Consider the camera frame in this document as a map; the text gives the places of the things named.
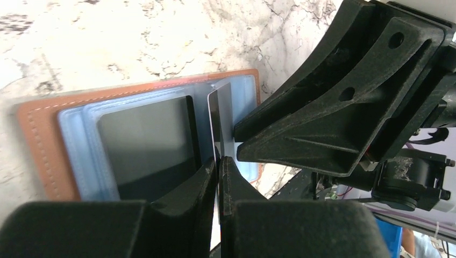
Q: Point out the bystander hand in background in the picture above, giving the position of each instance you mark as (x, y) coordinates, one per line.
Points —
(407, 244)

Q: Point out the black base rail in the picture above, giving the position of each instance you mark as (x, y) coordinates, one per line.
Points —
(302, 186)

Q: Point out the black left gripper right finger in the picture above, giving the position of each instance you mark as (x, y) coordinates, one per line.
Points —
(254, 226)

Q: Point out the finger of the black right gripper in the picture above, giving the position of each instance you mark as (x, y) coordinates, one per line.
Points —
(295, 125)

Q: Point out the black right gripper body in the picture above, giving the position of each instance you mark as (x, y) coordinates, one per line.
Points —
(420, 160)

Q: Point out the blue plastic box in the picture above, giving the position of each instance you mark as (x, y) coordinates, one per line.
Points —
(392, 235)

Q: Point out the grey card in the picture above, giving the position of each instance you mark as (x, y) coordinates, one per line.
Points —
(221, 121)

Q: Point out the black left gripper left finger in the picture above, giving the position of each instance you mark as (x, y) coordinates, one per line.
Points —
(178, 224)

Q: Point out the brown leather card holder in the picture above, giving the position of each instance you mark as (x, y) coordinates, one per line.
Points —
(38, 121)

